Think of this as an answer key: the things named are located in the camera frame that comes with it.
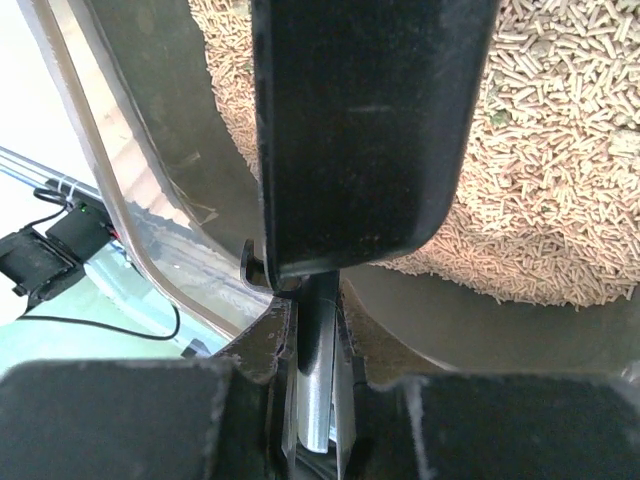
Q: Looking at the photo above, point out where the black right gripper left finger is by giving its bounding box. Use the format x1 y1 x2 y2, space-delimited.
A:
1 298 298 479

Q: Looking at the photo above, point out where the black slotted litter scoop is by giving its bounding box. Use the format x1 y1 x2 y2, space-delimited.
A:
240 0 499 376

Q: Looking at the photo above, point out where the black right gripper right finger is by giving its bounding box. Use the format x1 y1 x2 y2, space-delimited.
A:
334 282 639 479

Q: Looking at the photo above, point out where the aluminium front mounting rail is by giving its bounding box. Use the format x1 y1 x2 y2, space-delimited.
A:
1 147 102 202

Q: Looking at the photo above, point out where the brown plastic litter box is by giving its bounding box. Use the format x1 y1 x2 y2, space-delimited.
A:
19 1 639 372

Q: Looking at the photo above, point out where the black right camera cable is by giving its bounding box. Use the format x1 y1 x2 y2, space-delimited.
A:
19 187 181 342

